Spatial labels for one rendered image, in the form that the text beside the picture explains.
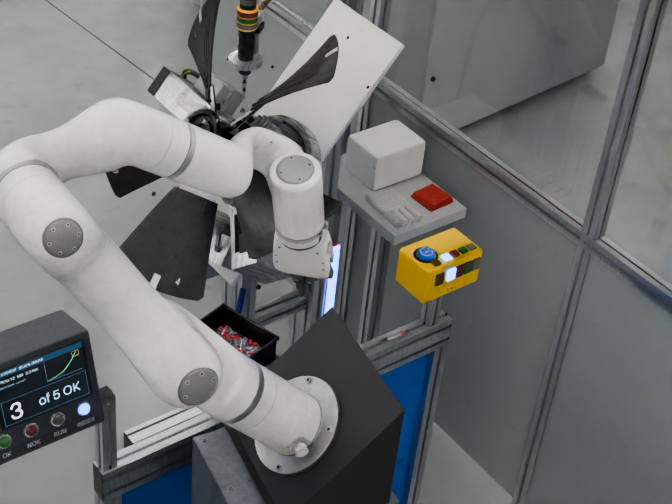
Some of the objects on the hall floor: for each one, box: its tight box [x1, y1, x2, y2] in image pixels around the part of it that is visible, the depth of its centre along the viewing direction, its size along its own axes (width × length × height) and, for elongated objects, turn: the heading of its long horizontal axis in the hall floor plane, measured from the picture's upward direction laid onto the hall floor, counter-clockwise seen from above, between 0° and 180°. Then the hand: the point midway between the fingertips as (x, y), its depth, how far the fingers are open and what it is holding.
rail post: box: [402, 345, 448, 504], centre depth 318 cm, size 4×4×78 cm
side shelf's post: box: [357, 228, 391, 345], centre depth 356 cm, size 4×4×83 cm
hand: (305, 284), depth 224 cm, fingers closed
